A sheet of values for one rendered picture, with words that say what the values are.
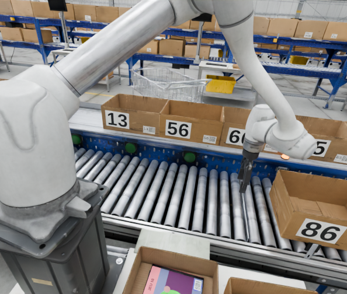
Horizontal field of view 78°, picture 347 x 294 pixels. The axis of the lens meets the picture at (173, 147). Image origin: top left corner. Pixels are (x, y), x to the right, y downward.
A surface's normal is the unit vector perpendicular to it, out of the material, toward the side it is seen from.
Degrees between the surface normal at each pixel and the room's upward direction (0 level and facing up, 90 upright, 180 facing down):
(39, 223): 13
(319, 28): 90
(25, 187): 91
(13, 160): 84
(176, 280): 0
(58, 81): 51
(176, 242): 0
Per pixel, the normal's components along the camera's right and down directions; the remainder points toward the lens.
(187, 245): 0.07, -0.86
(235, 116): -0.18, 0.49
